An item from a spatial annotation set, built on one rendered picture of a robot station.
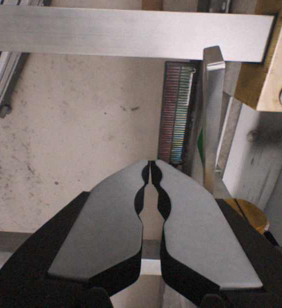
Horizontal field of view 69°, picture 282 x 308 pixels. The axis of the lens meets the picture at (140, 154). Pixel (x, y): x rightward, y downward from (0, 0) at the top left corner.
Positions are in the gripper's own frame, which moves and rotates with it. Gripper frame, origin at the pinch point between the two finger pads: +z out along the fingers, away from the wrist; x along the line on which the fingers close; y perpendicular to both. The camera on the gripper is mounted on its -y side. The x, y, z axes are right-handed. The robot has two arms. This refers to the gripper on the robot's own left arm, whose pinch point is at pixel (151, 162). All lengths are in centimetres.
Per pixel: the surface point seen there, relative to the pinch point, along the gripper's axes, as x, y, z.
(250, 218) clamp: 11.2, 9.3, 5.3
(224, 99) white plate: 8.2, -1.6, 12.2
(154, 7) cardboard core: 1, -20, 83
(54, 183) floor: -55, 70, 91
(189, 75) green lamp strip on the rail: 5.6, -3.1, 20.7
